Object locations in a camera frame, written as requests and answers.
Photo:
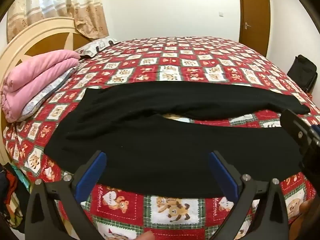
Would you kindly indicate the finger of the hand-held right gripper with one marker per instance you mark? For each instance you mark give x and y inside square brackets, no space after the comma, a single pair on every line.
[295,125]

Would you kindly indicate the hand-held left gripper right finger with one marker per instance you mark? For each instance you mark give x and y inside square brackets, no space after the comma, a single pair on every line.
[222,177]

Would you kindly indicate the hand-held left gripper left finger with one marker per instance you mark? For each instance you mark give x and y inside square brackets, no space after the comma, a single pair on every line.
[92,177]

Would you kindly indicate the black pants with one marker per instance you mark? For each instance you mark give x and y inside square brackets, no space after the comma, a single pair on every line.
[162,150]

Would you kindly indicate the black suitcase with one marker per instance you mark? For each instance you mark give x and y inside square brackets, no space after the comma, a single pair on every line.
[301,72]

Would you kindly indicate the pile of clothes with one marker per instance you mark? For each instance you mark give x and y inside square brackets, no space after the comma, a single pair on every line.
[11,195]

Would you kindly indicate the grey patterned folded quilt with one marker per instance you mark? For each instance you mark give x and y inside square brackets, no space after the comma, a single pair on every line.
[42,97]

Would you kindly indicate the brown wooden door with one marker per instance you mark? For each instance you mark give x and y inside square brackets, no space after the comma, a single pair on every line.
[255,17]

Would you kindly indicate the pink folded blanket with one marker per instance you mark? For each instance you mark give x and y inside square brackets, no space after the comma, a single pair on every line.
[37,72]

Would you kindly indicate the red bear printed blanket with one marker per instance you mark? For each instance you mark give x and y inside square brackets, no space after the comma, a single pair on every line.
[170,62]

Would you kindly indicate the patterned pillow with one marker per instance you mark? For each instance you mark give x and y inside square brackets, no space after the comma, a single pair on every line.
[97,46]

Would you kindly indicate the cream wooden headboard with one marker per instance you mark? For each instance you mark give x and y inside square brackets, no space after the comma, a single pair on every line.
[37,32]

